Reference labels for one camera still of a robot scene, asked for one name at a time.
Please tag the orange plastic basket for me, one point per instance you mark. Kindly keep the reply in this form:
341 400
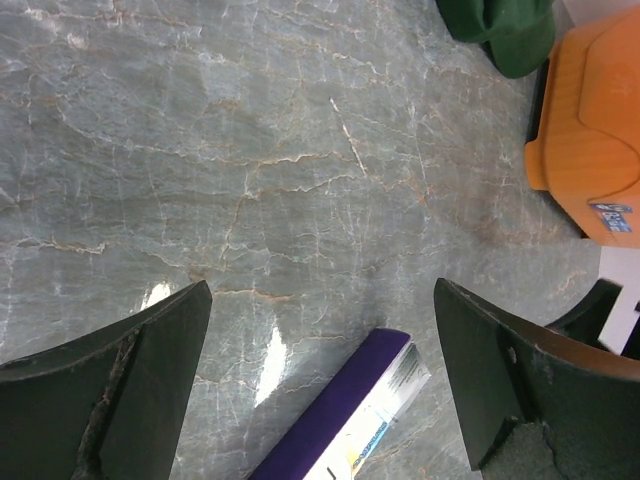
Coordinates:
586 152

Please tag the dark green baseball cap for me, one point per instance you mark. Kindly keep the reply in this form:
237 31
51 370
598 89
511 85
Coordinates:
518 35

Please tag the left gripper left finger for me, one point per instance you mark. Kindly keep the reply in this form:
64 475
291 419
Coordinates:
109 404

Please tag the silver R&O toothpaste box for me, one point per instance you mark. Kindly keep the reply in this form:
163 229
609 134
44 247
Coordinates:
339 430

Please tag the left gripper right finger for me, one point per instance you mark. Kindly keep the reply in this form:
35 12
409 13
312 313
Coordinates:
504 371

